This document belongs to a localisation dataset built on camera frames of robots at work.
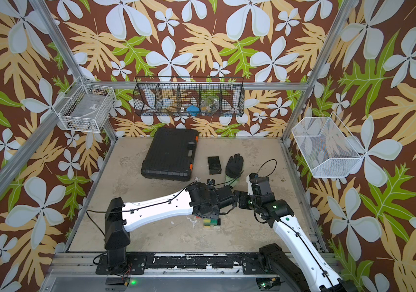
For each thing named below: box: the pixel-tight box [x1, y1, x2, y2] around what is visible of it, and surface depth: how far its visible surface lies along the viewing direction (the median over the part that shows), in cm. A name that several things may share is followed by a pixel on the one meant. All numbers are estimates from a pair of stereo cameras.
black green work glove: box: [224, 153, 244, 189], surface depth 107 cm
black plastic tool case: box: [141, 127, 199, 182], surface depth 103 cm
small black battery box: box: [207, 155, 222, 176], surface depth 103 cm
